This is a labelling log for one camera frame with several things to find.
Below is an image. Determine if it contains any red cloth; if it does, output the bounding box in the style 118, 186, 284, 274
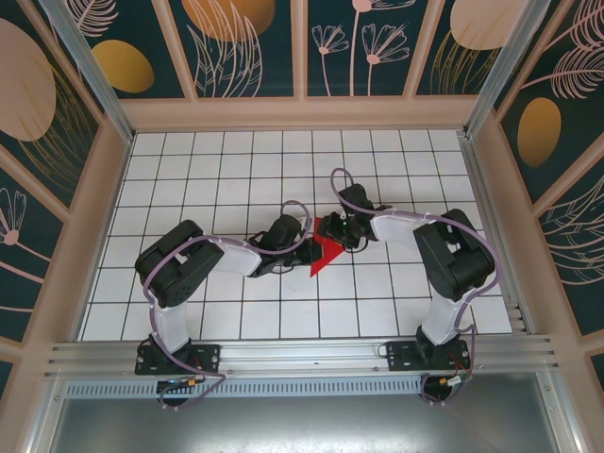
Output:
309, 215, 349, 278

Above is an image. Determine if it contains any grey metal shelf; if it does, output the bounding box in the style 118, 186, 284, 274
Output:
27, 394, 581, 453

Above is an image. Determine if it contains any small controller board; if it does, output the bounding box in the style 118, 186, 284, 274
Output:
438, 372, 476, 391
155, 376, 202, 395

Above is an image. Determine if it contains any long aluminium mounting rail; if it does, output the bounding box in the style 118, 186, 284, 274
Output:
44, 334, 561, 378

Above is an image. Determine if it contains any slotted grey cable duct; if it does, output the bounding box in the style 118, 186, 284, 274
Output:
63, 375, 426, 400

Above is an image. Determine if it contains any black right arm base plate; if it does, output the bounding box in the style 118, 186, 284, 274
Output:
385, 339, 473, 374

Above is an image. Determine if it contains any aluminium side rail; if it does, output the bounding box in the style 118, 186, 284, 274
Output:
457, 131, 539, 337

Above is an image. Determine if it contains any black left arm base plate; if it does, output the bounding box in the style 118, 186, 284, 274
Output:
134, 343, 223, 377

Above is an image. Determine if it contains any aluminium corner post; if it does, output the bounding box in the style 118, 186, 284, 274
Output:
461, 0, 565, 141
40, 0, 137, 145

